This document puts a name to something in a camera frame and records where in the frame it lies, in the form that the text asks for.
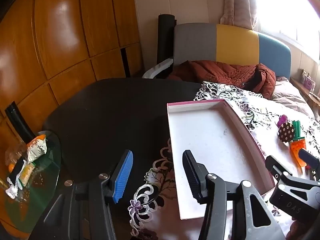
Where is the rust quilted blanket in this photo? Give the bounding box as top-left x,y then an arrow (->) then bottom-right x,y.
167,60 -> 277,99

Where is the pale pink pillow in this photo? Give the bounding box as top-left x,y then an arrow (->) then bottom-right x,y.
271,76 -> 316,120

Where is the crumpled white tissue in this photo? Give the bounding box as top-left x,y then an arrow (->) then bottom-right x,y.
5,180 -> 23,199

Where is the pink rimmed white tray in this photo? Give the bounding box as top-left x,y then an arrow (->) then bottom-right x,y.
167,99 -> 275,220

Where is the round glass side table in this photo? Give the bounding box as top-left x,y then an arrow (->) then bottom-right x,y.
0,130 -> 62,233

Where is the grey yellow blue sofa bed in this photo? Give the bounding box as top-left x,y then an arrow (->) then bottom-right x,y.
172,23 -> 292,80

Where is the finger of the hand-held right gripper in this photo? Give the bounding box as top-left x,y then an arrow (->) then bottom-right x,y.
300,148 -> 320,181
265,156 -> 293,183

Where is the orange block toy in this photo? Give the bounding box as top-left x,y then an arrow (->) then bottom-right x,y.
290,139 -> 307,167

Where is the wooden wardrobe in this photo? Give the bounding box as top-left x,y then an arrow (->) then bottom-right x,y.
0,0 -> 143,233

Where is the person's right hand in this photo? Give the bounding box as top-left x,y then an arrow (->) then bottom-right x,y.
285,219 -> 307,240

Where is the brown dotted toy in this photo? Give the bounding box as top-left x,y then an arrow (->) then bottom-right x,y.
278,121 -> 296,142

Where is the black rolled mat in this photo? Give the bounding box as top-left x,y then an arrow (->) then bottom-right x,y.
157,14 -> 177,65

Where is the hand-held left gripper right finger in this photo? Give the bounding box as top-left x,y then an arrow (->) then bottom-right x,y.
182,149 -> 287,240

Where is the beige patterned curtain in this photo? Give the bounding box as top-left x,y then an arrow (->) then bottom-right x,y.
220,0 -> 260,32

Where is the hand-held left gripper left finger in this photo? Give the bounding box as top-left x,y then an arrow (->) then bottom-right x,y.
27,150 -> 134,240

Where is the white padded armrest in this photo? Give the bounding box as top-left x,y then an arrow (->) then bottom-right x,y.
142,58 -> 173,78

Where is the green plastic toy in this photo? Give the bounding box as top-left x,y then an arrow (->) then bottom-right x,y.
291,120 -> 305,140

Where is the window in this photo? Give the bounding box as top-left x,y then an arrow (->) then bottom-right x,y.
250,0 -> 320,65

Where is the black packet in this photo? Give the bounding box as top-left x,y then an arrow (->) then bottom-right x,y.
11,159 -> 27,178

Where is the purple box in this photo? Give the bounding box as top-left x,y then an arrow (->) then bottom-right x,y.
301,69 -> 316,89

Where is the wooden desk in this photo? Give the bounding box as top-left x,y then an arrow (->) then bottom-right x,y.
290,76 -> 320,120

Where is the green yellow packet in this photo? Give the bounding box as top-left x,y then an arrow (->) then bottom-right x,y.
19,164 -> 35,187

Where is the orange white snack packet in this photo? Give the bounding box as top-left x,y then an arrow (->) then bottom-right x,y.
26,134 -> 48,163

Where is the white floral embroidered tablecloth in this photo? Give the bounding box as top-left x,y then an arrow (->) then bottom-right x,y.
129,81 -> 320,240

